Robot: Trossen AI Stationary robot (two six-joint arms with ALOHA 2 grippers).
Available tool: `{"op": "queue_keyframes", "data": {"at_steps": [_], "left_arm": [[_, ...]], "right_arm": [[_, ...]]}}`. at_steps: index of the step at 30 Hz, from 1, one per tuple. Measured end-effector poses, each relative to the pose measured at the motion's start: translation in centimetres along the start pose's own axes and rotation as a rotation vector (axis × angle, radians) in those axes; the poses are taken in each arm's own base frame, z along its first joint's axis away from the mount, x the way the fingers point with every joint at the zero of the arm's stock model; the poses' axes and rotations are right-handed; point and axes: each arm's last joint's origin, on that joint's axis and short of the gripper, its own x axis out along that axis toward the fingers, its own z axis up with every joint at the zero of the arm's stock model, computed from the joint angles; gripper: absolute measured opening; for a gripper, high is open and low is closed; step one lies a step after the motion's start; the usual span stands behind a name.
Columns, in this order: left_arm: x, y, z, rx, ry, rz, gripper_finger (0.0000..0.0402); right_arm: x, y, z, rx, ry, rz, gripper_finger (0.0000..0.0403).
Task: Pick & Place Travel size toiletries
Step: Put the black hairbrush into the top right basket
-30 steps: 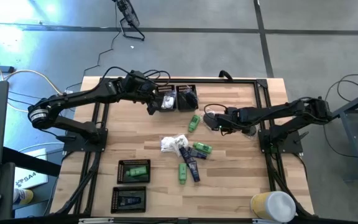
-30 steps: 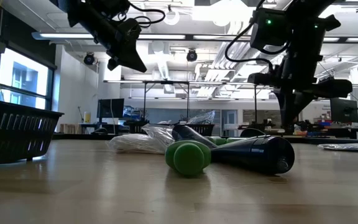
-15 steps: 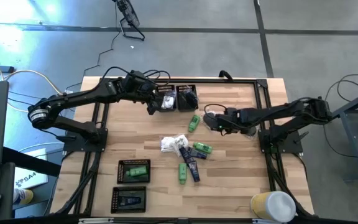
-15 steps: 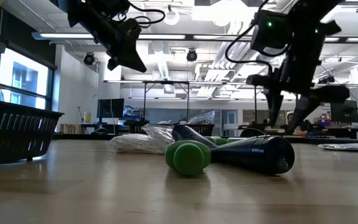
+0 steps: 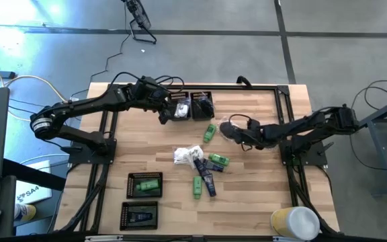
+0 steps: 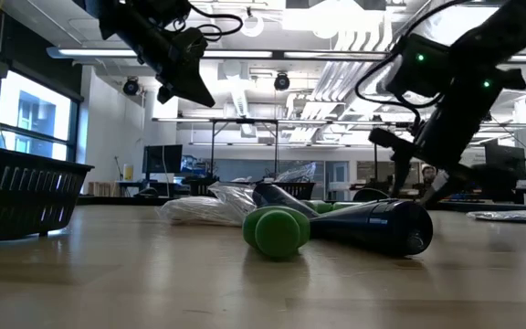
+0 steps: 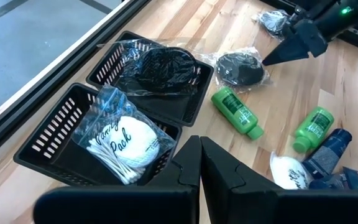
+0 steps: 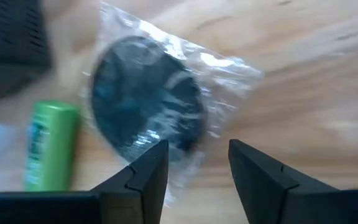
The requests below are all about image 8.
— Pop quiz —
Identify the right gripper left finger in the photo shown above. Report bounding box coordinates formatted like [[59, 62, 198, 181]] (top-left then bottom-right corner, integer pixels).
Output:
[[91, 139, 170, 224]]

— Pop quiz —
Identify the black plastic slotted basket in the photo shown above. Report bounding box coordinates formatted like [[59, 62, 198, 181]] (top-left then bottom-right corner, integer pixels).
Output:
[[0, 0, 54, 110]]

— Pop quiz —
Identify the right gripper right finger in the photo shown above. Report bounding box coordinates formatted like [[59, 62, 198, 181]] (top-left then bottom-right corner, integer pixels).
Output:
[[228, 139, 358, 224]]

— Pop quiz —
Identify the black sponge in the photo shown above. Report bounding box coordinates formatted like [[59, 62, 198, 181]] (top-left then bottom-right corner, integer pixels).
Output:
[[81, 1, 264, 206]]

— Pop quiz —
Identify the green Pert shampoo bottle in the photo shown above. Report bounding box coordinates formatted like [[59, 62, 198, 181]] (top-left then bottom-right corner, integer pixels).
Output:
[[23, 100, 82, 192]]

